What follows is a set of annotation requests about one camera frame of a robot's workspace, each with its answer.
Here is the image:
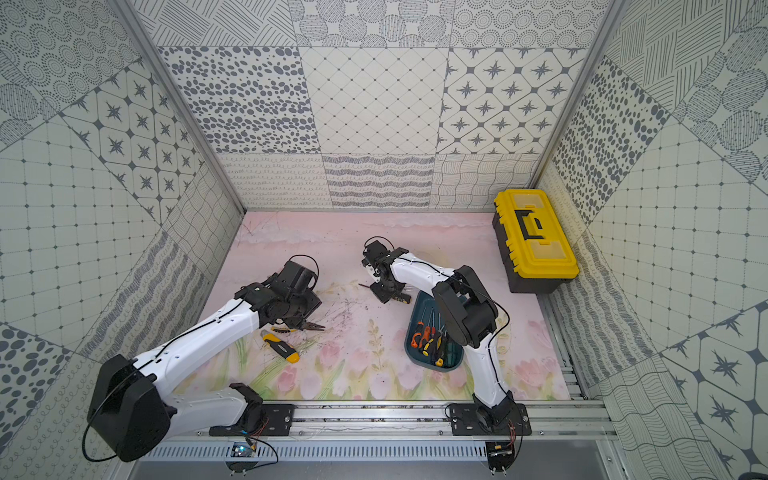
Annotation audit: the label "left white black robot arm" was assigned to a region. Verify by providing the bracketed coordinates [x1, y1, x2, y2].
[86, 257, 321, 462]

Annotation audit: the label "white slotted cable duct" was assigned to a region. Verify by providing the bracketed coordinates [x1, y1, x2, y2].
[142, 440, 487, 462]

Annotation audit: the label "yellow black toolbox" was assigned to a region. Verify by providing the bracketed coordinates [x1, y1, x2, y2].
[492, 189, 580, 294]

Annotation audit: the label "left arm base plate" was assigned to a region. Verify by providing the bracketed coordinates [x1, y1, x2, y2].
[208, 403, 296, 437]

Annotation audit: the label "yellow black utility knife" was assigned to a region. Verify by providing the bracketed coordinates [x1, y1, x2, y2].
[260, 330, 300, 364]

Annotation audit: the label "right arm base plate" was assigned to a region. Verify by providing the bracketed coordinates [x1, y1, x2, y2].
[444, 400, 532, 437]

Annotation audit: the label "aluminium mounting rail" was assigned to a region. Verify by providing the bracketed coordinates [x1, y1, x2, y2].
[122, 399, 619, 442]

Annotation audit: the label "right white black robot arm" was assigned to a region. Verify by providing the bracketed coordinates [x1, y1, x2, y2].
[362, 240, 515, 429]

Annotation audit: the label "teal plastic storage tray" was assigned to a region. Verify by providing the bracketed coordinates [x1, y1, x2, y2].
[404, 292, 464, 373]

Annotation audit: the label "yellow black pliers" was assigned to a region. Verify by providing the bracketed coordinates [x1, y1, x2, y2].
[271, 320, 325, 333]

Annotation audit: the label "black yellow small screwdriver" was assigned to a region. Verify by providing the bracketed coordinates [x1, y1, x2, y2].
[423, 327, 439, 358]

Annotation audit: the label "orange black screwdriver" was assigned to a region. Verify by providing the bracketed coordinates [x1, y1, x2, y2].
[410, 312, 424, 349]
[417, 314, 433, 349]

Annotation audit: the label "green black screwdriver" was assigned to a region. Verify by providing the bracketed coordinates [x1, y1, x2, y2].
[443, 341, 462, 369]

